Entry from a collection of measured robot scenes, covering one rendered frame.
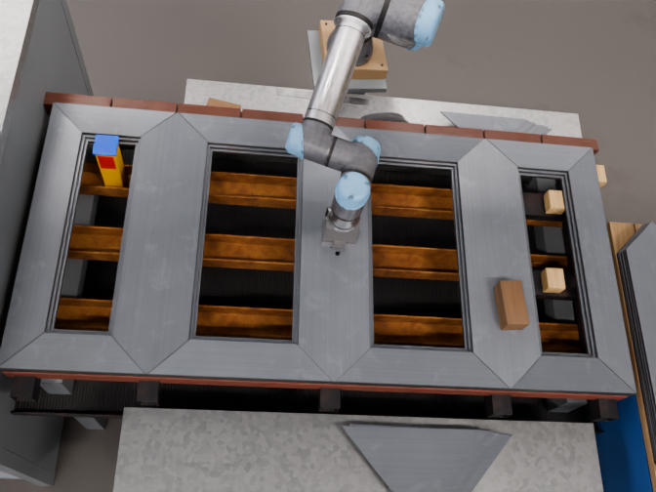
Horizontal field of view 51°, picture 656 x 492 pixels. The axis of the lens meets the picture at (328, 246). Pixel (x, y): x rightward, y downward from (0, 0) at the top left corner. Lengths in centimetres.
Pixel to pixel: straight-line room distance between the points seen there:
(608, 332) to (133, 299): 123
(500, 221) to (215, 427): 94
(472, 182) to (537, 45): 171
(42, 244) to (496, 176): 124
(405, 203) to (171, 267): 75
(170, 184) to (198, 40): 148
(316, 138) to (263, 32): 174
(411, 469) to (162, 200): 92
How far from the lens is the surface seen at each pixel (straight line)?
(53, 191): 191
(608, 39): 383
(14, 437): 207
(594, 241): 206
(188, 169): 189
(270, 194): 204
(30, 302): 179
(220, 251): 196
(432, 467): 176
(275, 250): 196
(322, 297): 175
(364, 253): 181
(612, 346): 196
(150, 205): 185
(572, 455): 194
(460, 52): 344
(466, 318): 183
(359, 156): 160
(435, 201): 213
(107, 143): 190
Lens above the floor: 247
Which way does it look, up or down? 64 degrees down
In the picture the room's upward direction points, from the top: 18 degrees clockwise
